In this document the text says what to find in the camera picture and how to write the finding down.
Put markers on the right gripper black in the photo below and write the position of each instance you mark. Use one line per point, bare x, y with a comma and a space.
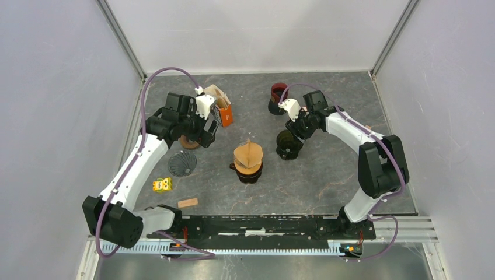
295, 128

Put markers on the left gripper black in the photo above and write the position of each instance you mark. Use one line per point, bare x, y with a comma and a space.
204, 137

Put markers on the orange coffee filter box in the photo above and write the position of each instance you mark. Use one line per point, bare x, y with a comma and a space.
223, 108

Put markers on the grey ribbed dripper cone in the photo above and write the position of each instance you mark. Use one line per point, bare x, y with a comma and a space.
182, 164

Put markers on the brown paper coffee filter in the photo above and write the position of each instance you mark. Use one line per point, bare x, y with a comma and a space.
249, 146

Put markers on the clear glass dripper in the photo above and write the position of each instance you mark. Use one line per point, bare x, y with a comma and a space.
247, 162

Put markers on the brown glass dripper cup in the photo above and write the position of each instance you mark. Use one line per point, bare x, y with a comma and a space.
247, 178

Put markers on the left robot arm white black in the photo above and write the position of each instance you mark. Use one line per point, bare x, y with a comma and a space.
111, 215

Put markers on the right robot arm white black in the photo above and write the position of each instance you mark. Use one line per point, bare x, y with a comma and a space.
382, 167

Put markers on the green glass dripper cup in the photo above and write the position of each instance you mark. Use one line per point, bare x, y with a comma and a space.
288, 146

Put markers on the dark red black carafe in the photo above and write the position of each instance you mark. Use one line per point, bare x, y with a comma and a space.
275, 97

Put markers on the yellow green toy figure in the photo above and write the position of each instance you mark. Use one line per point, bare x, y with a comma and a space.
162, 185

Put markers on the flat wooden block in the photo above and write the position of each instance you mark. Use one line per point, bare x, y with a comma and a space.
188, 203

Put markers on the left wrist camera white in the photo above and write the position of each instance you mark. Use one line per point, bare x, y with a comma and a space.
205, 103

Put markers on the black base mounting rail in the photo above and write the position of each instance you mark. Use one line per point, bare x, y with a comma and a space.
215, 232

